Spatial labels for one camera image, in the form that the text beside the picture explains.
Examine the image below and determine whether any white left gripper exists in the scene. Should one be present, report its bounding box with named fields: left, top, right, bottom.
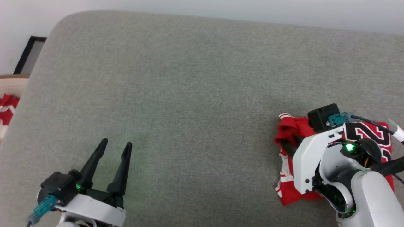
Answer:
left=37, top=138, right=133, bottom=227

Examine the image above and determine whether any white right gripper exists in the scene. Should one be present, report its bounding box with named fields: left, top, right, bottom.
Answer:
left=280, top=125, right=345, bottom=195

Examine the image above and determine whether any red and white jersey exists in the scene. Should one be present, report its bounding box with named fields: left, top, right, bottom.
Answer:
left=274, top=113, right=395, bottom=207

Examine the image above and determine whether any beige laundry basket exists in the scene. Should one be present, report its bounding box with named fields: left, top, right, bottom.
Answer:
left=0, top=74, right=30, bottom=145

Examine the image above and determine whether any black framed grey panel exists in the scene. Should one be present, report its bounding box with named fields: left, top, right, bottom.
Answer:
left=13, top=36, right=47, bottom=75

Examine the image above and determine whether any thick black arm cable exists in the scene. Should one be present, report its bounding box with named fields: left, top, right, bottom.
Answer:
left=371, top=156, right=404, bottom=185

